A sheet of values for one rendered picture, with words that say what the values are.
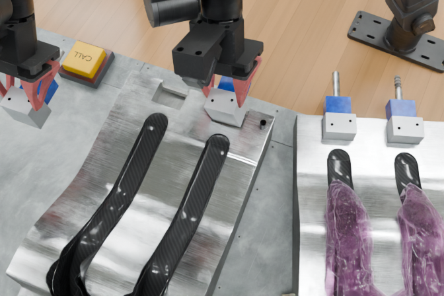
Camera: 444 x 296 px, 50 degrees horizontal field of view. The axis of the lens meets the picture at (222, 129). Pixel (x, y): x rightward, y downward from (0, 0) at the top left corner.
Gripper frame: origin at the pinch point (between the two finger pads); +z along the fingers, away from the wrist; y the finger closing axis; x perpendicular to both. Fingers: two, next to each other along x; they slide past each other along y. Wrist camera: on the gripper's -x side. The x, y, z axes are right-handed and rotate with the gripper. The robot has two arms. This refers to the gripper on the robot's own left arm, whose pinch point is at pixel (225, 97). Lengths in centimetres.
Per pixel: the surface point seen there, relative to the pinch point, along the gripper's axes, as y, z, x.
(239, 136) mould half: 2.8, 6.2, -1.2
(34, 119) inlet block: -25.6, 0.7, -14.6
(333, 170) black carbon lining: 17.7, 11.9, 2.5
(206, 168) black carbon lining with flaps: -0.4, 8.9, -7.3
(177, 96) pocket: -10.7, 4.9, 3.2
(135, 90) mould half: -16.3, 2.4, -0.8
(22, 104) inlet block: -26.7, -1.9, -14.8
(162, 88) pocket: -13.5, 3.9, 3.0
